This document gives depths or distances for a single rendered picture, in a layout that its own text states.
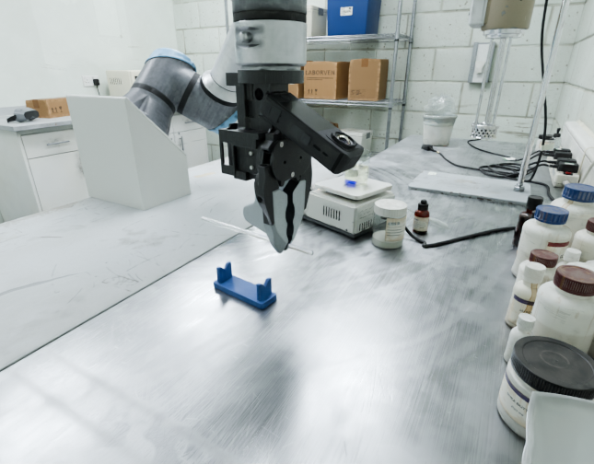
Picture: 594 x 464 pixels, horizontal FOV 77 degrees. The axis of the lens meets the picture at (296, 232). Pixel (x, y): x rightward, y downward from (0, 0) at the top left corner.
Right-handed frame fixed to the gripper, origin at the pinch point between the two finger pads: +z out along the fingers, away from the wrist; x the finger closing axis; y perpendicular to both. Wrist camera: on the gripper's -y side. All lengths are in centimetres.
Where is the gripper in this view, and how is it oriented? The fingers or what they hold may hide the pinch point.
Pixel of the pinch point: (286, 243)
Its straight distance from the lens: 46.7
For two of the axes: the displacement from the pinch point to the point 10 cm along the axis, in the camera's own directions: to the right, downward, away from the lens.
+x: -5.9, 3.2, -7.4
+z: -0.1, 9.1, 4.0
